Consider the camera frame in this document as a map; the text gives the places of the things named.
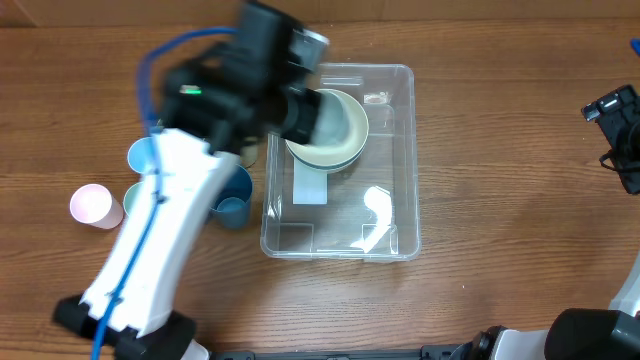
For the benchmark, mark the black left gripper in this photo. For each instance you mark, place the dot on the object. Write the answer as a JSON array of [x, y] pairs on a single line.
[[298, 122]]

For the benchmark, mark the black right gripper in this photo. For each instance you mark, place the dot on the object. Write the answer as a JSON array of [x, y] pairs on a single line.
[[624, 108]]

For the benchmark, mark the cream bowl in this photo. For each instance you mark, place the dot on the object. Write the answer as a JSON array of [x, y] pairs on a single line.
[[330, 170], [335, 158]]

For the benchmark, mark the dark blue bowl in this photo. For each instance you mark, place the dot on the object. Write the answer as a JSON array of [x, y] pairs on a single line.
[[325, 166]]

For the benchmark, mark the light blue small cup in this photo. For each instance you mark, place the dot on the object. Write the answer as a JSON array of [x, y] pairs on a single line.
[[141, 156]]

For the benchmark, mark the pink small cup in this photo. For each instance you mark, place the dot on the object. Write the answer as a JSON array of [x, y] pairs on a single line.
[[94, 205]]

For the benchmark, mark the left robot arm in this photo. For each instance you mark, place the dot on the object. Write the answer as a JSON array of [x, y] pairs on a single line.
[[203, 97]]

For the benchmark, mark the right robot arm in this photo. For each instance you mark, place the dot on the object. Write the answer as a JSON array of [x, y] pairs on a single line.
[[578, 333]]

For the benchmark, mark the white label in container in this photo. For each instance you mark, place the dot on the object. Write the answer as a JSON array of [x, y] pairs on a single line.
[[310, 186]]

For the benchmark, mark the clear plastic storage container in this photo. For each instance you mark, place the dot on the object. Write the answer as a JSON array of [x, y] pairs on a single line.
[[373, 211]]

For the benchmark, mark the mint green small cup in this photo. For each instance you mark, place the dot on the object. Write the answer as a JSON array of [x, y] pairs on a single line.
[[130, 196]]

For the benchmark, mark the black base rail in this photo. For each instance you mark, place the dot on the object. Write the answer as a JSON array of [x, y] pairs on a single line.
[[426, 352]]

